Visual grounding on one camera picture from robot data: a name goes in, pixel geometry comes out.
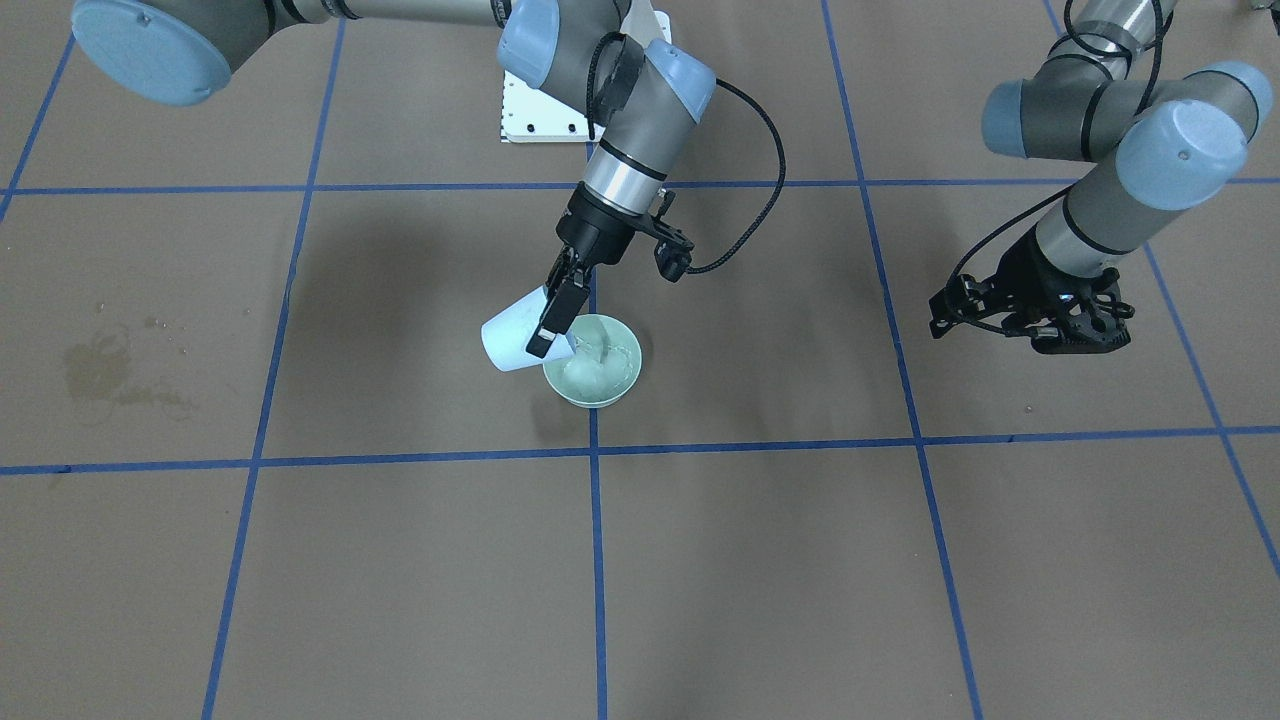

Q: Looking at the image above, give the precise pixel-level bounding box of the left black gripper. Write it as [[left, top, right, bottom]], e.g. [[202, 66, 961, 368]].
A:
[[929, 232, 1135, 355]]

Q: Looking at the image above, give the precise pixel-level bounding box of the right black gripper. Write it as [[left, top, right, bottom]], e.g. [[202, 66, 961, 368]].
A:
[[526, 184, 694, 359]]

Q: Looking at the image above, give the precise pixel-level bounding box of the light blue plastic cup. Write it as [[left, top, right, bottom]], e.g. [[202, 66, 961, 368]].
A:
[[481, 286, 576, 372]]

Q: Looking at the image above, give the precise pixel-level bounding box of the pale green ceramic bowl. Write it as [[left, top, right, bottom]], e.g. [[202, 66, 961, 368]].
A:
[[541, 314, 643, 409]]

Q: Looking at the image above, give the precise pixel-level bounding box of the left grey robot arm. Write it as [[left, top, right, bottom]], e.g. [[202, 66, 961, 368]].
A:
[[929, 1, 1276, 355]]

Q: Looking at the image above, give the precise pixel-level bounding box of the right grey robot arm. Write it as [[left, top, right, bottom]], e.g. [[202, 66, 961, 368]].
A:
[[70, 1, 718, 372]]

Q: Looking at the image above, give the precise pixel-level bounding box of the brown paper table cover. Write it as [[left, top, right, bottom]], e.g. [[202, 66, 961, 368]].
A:
[[1, 1, 1279, 719]]

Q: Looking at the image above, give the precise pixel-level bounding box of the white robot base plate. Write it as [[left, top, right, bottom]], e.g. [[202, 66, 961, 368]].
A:
[[500, 0, 673, 143]]

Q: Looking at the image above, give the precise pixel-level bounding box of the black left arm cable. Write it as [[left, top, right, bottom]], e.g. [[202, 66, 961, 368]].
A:
[[950, 0, 1166, 301]]

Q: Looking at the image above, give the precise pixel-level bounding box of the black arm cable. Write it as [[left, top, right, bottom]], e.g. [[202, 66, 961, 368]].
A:
[[585, 35, 788, 275], [950, 0, 1166, 301]]

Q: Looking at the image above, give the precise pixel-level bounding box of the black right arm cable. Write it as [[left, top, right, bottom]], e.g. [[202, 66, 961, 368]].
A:
[[585, 35, 788, 275]]

